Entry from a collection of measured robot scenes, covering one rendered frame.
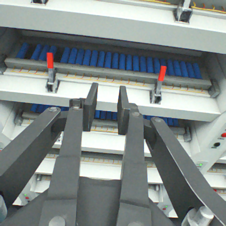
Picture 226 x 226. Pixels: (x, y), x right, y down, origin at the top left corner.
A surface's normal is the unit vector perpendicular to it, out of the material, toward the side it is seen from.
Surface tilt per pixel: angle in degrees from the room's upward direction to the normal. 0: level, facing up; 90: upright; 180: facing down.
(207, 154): 90
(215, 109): 20
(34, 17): 110
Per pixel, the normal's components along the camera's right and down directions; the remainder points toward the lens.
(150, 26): -0.07, 0.86
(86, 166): 0.09, -0.51
